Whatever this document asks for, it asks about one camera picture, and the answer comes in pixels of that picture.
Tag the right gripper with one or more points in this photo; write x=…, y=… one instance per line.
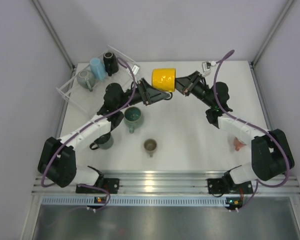
x=186, y=85

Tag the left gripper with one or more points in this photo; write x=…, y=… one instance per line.
x=147, y=94

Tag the yellow enamel mug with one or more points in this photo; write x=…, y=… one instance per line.
x=164, y=79

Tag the black mug white inside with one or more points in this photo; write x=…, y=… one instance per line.
x=110, y=63

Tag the light blue cup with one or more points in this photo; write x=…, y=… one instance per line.
x=98, y=69

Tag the grey blue glazed mug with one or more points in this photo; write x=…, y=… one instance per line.
x=86, y=79

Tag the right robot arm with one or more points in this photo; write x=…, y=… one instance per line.
x=270, y=151

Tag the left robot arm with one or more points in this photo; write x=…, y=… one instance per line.
x=58, y=158

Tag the clear acrylic dish rack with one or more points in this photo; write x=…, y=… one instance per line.
x=81, y=102

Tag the teal speckled ceramic mug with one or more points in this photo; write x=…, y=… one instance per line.
x=133, y=118

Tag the small grey beige cup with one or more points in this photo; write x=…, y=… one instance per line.
x=150, y=146

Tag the dark green mug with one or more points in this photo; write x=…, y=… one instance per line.
x=104, y=142

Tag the small pink cup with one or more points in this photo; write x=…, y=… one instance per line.
x=238, y=144

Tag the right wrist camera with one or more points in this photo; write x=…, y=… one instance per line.
x=207, y=66

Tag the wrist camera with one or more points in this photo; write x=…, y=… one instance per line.
x=207, y=66
x=135, y=69

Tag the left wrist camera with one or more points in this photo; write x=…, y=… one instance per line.
x=135, y=69

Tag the aluminium mounting rail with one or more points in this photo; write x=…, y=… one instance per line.
x=167, y=183

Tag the perforated cable tray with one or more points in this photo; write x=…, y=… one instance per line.
x=169, y=201

